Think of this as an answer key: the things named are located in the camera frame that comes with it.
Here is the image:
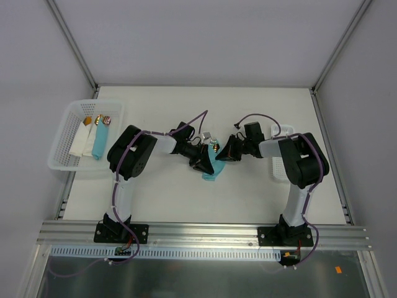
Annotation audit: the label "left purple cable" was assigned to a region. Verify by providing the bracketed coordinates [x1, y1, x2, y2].
[46, 109, 209, 278]

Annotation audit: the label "middle white rolled napkin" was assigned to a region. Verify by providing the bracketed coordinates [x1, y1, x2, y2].
[83, 124, 97, 156]

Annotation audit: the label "left aluminium frame post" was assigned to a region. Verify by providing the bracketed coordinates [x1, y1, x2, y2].
[45, 0, 98, 92]

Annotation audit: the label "blue paper napkin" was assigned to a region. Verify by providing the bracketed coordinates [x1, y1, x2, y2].
[202, 146, 226, 181]

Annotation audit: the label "right white plastic tray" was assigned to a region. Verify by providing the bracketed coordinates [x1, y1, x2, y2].
[270, 124, 295, 183]

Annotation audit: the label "silver fork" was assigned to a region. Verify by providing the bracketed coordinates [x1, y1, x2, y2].
[210, 138, 220, 153]

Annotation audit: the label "right aluminium frame post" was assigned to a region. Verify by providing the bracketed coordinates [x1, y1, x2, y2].
[311, 0, 373, 94]

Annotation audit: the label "aluminium mounting rail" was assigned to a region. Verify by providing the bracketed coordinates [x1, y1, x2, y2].
[37, 220, 373, 251]

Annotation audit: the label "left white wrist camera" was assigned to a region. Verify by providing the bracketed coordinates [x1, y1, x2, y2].
[201, 132, 212, 145]

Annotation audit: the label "left white rolled napkin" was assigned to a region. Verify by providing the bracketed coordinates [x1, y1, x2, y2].
[69, 122, 91, 157]

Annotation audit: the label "left white plastic basket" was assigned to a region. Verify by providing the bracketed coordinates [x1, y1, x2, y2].
[47, 99, 124, 171]

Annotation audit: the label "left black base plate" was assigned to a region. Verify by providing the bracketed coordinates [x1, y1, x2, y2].
[93, 222, 149, 244]

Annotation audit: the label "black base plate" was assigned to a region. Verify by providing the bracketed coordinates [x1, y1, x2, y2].
[93, 222, 149, 244]
[257, 226, 314, 248]

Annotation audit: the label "white rolled napkin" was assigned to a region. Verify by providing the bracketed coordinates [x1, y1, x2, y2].
[83, 124, 97, 156]
[69, 122, 91, 157]

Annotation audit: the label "rolled blue napkin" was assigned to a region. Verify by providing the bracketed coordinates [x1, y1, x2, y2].
[91, 122, 109, 160]

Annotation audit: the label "white slotted cable duct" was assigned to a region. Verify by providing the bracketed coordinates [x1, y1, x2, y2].
[50, 245, 282, 262]

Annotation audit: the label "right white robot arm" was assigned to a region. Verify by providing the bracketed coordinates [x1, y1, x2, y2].
[216, 122, 329, 247]

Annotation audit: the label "orange utensil tip in basket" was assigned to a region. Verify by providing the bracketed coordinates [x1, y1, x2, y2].
[83, 116, 92, 126]

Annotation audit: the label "gold spoon in basket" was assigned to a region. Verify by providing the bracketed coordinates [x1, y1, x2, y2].
[94, 114, 104, 125]

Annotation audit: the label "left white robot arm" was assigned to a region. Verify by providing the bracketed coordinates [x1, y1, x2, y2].
[94, 122, 215, 243]

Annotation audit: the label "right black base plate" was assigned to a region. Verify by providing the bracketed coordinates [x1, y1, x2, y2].
[257, 226, 314, 248]

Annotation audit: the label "aluminium frame post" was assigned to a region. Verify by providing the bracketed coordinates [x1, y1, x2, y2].
[311, 0, 373, 94]
[45, 0, 98, 92]

